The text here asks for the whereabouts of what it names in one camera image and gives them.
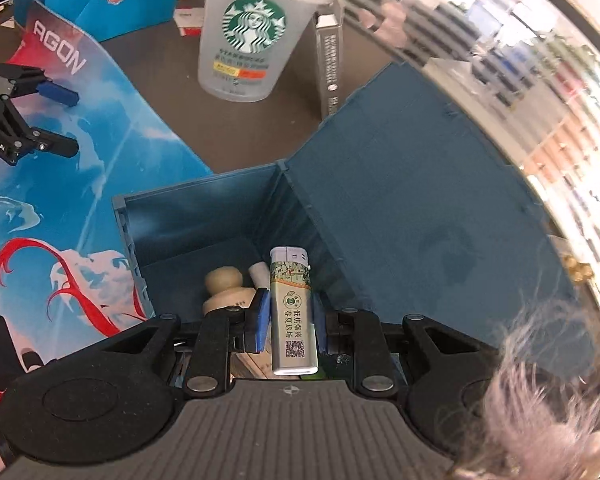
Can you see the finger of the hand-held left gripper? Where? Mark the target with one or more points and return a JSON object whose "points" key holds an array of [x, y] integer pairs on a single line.
{"points": [[55, 145], [57, 92]]}

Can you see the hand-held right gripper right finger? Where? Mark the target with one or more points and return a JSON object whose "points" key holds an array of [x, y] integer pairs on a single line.
{"points": [[320, 325]]}

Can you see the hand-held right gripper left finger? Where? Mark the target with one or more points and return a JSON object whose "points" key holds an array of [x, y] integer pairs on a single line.
{"points": [[262, 317]]}

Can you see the silver printed lighter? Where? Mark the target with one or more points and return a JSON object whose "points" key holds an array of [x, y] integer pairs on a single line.
{"points": [[292, 310]]}

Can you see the teal ribbed storage box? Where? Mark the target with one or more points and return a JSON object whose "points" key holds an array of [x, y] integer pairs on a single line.
{"points": [[405, 210]]}

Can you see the white cylindrical tube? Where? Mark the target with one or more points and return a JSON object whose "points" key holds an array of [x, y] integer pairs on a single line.
{"points": [[260, 275]]}

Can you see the wooden stamp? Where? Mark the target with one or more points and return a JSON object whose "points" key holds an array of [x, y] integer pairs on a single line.
{"points": [[225, 285]]}

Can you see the printed blue desk mat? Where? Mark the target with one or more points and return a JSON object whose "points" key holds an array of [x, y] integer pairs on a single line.
{"points": [[55, 220]]}

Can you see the red and white booklet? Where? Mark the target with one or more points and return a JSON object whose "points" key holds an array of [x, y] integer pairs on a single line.
{"points": [[187, 22]]}

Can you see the frosted plastic cup green logo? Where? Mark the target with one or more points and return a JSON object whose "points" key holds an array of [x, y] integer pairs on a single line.
{"points": [[252, 50]]}

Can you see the silver slim box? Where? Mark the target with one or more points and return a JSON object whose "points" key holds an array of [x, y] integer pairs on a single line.
{"points": [[329, 70]]}

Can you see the group of gold cans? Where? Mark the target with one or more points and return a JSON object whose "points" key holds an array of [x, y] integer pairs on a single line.
{"points": [[577, 267]]}

